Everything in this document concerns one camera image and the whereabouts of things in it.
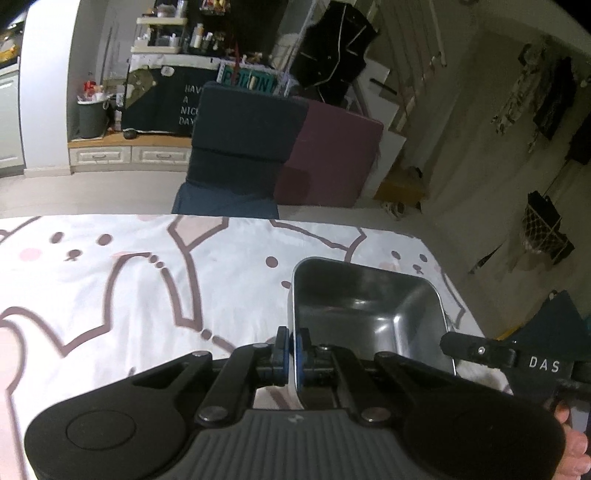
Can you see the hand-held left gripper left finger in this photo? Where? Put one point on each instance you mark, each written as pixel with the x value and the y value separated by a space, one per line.
pixel 284 357

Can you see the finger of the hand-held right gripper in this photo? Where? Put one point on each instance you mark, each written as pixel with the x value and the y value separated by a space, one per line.
pixel 475 351

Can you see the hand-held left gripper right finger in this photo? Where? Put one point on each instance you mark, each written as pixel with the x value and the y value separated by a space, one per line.
pixel 301 360

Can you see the steel rectangular container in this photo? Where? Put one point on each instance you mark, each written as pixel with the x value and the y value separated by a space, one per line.
pixel 369 300

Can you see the person's right hand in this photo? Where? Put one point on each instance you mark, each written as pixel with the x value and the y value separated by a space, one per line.
pixel 579 450

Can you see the dark blue cloth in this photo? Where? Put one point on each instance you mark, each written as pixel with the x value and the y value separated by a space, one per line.
pixel 558 314

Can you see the net basket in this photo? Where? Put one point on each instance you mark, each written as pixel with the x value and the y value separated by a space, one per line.
pixel 547 226

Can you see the cartoon bear printed tablecloth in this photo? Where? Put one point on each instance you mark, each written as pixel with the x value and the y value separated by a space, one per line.
pixel 115 286

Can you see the dark blue chair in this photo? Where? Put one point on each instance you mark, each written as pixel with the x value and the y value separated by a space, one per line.
pixel 240 138

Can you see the patterned hanging garment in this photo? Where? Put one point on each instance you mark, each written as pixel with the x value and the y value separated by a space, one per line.
pixel 519 97

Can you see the black hanging garment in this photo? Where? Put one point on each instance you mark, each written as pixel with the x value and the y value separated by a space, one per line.
pixel 556 99

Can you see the white drawer cabinet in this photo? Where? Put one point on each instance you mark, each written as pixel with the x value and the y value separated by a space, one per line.
pixel 111 154

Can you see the small dark round object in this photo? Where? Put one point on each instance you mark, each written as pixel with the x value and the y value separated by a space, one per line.
pixel 129 134

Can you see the teal crate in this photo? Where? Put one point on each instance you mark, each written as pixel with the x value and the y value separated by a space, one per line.
pixel 258 83

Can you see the black lettered cloth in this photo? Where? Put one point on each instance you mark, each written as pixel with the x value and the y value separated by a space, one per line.
pixel 157 110

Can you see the metal stair railing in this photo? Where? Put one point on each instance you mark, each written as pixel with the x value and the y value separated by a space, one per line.
pixel 415 55

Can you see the grey trash bin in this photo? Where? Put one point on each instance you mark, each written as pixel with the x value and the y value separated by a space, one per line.
pixel 92 120

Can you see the black jacket with white trim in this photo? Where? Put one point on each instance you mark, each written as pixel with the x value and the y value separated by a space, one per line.
pixel 332 50

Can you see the white shelf rack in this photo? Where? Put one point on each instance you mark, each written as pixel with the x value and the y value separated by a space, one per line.
pixel 161 45

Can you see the white kitchen cabinet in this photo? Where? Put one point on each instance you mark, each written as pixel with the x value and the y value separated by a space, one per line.
pixel 9 124

